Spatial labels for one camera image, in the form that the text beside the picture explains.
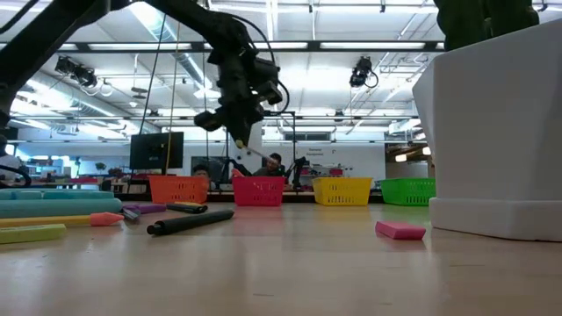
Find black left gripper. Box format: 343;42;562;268
193;24;285;148

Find silver pencil yellow cap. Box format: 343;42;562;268
234;139;274;162

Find yellow and black pen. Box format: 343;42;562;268
166;202;209;215

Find black crayon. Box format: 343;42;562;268
146;209;235;237

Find yellow pencil orange cap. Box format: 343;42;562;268
0;212;126;229

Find white plant pot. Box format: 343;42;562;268
411;18;562;243

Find white pillar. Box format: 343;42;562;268
230;120;263;176

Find red plastic basket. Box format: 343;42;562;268
231;176;286;207

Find orange plastic basket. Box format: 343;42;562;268
148;175;211;205

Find black monitor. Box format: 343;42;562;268
129;131;185;171

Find black overhead light beam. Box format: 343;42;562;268
0;40;445;53

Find yellow plastic basket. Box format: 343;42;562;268
311;176;373;207

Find green plastic basket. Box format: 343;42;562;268
379;177;436;207

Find yellow hanging cable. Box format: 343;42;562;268
165;21;183;175

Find black table frame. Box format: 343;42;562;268
100;190;383;204

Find black hanging cable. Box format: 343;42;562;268
139;12;168;135

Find black ceiling camera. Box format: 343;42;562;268
349;55;379;89
54;55;98;89

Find black curved cable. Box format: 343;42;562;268
0;164;32;189

